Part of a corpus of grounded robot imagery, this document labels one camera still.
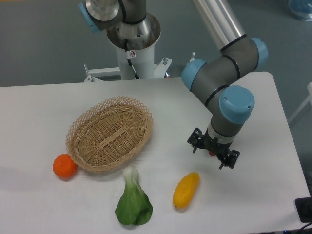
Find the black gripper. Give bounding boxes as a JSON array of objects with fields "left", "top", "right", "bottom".
[{"left": 187, "top": 128, "right": 240, "bottom": 170}]

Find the yellow mango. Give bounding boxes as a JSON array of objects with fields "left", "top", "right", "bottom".
[{"left": 172, "top": 172, "right": 200, "bottom": 209}]

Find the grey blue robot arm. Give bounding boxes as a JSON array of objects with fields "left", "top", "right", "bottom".
[{"left": 78, "top": 0, "right": 268, "bottom": 168}]

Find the green bok choy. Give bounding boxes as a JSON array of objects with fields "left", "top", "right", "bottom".
[{"left": 115, "top": 166, "right": 153, "bottom": 226}]

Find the woven wicker basket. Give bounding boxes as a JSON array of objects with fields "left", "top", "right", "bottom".
[{"left": 66, "top": 96, "right": 153, "bottom": 173}]

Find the black device at edge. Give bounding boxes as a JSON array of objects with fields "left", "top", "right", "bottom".
[{"left": 294, "top": 197, "right": 312, "bottom": 223}]

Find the orange fruit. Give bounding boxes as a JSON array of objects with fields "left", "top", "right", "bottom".
[{"left": 52, "top": 154, "right": 78, "bottom": 179}]

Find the blue plastic bag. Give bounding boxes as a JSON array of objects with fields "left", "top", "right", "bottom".
[{"left": 288, "top": 0, "right": 312, "bottom": 21}]

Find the white frame at right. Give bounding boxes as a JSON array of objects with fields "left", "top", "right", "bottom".
[{"left": 288, "top": 82, "right": 312, "bottom": 126}]

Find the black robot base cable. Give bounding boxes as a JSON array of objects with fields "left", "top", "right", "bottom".
[{"left": 124, "top": 39, "right": 141, "bottom": 80}]

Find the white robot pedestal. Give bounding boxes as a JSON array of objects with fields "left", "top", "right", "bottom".
[{"left": 84, "top": 13, "right": 173, "bottom": 82}]

